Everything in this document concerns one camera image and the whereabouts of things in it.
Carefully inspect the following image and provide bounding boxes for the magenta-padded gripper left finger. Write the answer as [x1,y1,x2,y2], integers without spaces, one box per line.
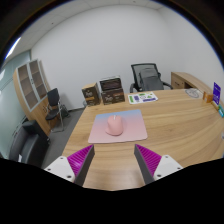
[43,144,95,187]

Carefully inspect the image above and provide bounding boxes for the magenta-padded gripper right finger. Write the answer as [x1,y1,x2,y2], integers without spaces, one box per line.
[133,143,184,185]

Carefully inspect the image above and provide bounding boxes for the pink computer mouse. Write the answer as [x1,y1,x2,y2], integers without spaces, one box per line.
[104,114,125,137]

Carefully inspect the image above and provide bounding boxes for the pink and blue mouse pad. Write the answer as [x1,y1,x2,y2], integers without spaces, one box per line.
[87,109,149,145]

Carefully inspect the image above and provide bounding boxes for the black leather armchair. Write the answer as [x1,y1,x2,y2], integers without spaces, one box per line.
[8,119,51,168]

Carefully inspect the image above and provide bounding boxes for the white printed paper sheet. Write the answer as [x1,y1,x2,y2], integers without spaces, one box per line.
[127,91,159,105]

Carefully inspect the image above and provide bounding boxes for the small black chair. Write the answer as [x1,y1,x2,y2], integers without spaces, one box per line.
[44,87,66,133]

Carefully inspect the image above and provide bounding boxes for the small brown cardboard box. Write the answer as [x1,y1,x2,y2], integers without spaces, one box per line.
[81,82,102,107]

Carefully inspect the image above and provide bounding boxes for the round grey disc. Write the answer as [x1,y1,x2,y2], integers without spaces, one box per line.
[184,87,204,99]

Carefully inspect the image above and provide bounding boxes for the black mesh office chair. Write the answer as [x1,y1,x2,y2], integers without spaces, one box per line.
[129,62,174,94]

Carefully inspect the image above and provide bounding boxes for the black appliance box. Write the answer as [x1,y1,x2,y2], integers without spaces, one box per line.
[98,75,123,92]

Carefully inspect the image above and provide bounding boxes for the small wooden holder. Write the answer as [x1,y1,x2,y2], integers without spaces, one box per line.
[202,90,214,104]

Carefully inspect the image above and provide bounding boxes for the wooden side desk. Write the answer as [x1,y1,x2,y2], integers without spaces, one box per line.
[170,71,214,96]

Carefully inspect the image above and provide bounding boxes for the wooden shelf cabinet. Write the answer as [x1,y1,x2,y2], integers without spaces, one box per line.
[12,58,54,137]

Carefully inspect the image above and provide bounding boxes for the purple card sign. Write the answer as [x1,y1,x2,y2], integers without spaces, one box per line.
[211,81,222,106]

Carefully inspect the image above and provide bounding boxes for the long ceiling light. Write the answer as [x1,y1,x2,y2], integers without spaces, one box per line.
[3,36,22,61]

